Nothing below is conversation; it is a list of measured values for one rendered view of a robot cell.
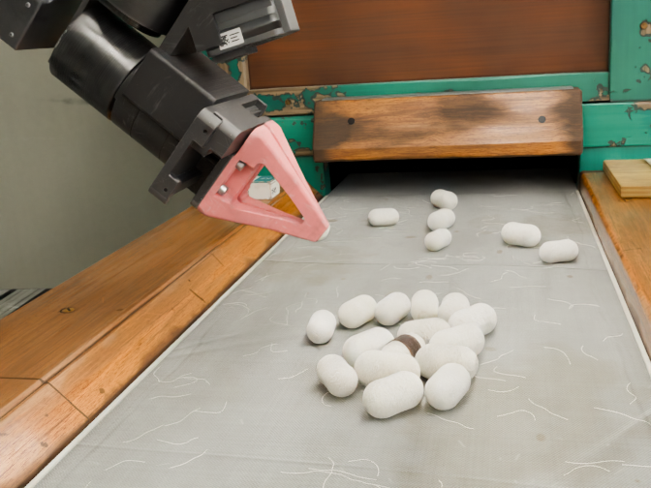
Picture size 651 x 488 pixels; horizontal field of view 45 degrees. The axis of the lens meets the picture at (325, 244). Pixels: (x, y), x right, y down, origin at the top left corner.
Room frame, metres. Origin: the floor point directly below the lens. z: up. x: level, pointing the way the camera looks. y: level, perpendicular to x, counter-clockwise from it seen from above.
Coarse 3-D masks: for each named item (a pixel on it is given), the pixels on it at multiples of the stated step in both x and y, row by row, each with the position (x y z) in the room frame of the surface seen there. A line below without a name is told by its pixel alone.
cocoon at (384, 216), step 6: (372, 210) 0.79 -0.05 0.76; (378, 210) 0.79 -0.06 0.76; (384, 210) 0.79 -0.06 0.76; (390, 210) 0.79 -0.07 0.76; (372, 216) 0.78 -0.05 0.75; (378, 216) 0.78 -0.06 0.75; (384, 216) 0.78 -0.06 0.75; (390, 216) 0.78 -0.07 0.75; (396, 216) 0.78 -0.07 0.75; (372, 222) 0.78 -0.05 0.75; (378, 222) 0.78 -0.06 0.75; (384, 222) 0.78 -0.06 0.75; (390, 222) 0.78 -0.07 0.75; (396, 222) 0.79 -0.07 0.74
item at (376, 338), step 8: (376, 328) 0.45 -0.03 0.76; (384, 328) 0.45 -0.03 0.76; (352, 336) 0.44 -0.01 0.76; (360, 336) 0.44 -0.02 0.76; (368, 336) 0.44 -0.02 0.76; (376, 336) 0.44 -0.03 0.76; (384, 336) 0.44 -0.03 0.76; (392, 336) 0.45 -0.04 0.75; (344, 344) 0.44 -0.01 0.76; (352, 344) 0.43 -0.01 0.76; (360, 344) 0.43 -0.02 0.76; (368, 344) 0.43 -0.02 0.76; (376, 344) 0.44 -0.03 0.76; (384, 344) 0.44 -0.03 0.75; (344, 352) 0.44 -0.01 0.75; (352, 352) 0.43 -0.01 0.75; (360, 352) 0.43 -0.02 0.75; (352, 360) 0.43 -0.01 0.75
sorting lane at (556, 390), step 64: (576, 192) 0.88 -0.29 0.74; (320, 256) 0.69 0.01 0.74; (384, 256) 0.68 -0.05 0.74; (448, 256) 0.66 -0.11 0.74; (512, 256) 0.65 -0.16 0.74; (576, 256) 0.64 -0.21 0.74; (256, 320) 0.53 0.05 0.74; (512, 320) 0.50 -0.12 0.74; (576, 320) 0.49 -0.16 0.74; (192, 384) 0.43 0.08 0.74; (256, 384) 0.43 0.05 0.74; (320, 384) 0.42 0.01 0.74; (512, 384) 0.40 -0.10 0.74; (576, 384) 0.40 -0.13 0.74; (640, 384) 0.39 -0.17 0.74; (64, 448) 0.36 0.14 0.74; (128, 448) 0.36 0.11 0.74; (192, 448) 0.36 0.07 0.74; (256, 448) 0.35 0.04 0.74; (320, 448) 0.35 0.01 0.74; (384, 448) 0.34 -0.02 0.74; (448, 448) 0.34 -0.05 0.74; (512, 448) 0.34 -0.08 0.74; (576, 448) 0.33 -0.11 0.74; (640, 448) 0.33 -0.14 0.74
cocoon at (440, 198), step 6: (438, 192) 0.85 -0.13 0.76; (444, 192) 0.84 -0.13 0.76; (450, 192) 0.84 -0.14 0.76; (432, 198) 0.85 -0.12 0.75; (438, 198) 0.84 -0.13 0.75; (444, 198) 0.83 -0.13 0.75; (450, 198) 0.83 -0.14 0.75; (456, 198) 0.83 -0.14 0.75; (438, 204) 0.84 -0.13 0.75; (444, 204) 0.83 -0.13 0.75; (450, 204) 0.83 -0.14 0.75; (456, 204) 0.84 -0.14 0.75
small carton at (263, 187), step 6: (258, 180) 0.85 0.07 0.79; (264, 180) 0.85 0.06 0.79; (270, 180) 0.85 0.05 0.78; (276, 180) 0.87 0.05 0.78; (252, 186) 0.85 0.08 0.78; (258, 186) 0.84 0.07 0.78; (264, 186) 0.84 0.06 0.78; (270, 186) 0.84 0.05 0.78; (276, 186) 0.86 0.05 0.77; (252, 192) 0.85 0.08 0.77; (258, 192) 0.85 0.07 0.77; (264, 192) 0.84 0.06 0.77; (270, 192) 0.84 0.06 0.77; (276, 192) 0.86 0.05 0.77; (258, 198) 0.85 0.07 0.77; (264, 198) 0.84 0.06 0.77; (270, 198) 0.84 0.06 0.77
